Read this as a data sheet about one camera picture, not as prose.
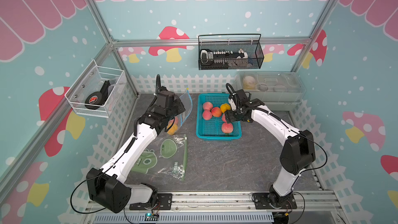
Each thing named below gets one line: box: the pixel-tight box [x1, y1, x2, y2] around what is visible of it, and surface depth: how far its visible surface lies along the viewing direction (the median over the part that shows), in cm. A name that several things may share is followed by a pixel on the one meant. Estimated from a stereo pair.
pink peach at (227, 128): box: [221, 122, 234, 134], surface depth 96 cm
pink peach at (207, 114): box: [202, 109, 213, 121], surface depth 104 cm
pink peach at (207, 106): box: [202, 101, 213, 110], surface depth 108 cm
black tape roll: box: [84, 79, 111, 110], surface depth 71 cm
